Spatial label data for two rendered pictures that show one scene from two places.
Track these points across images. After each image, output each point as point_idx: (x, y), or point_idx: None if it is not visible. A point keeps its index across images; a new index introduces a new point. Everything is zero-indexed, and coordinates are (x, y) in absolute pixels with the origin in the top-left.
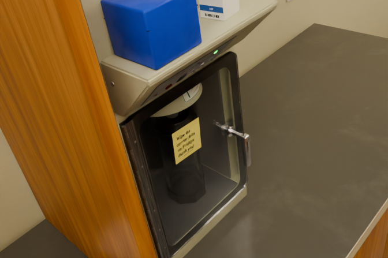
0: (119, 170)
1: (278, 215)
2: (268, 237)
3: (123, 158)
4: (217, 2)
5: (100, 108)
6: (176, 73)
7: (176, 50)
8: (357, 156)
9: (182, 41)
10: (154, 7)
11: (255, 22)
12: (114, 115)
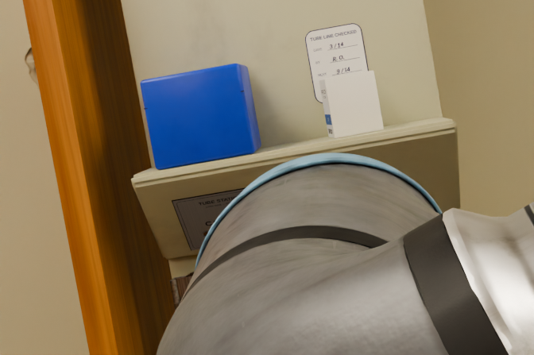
0: (91, 310)
1: None
2: None
3: (102, 294)
4: (327, 107)
5: (72, 200)
6: (206, 190)
7: (195, 149)
8: None
9: (208, 139)
10: (158, 79)
11: (408, 156)
12: (168, 260)
